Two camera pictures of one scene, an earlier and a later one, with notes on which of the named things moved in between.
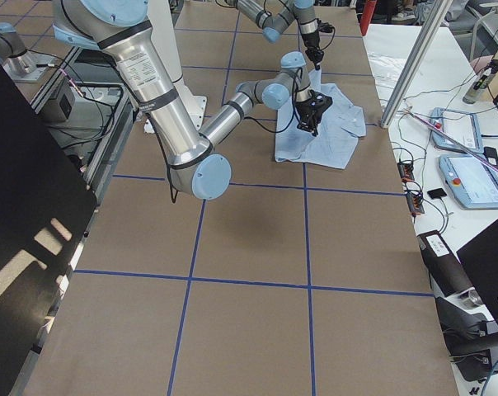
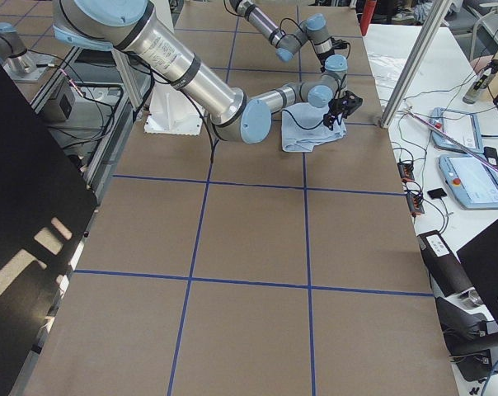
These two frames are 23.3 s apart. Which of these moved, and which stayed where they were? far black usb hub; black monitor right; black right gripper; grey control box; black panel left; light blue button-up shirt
Moved: black right gripper; light blue button-up shirt
Stayed: grey control box; black monitor right; far black usb hub; black panel left
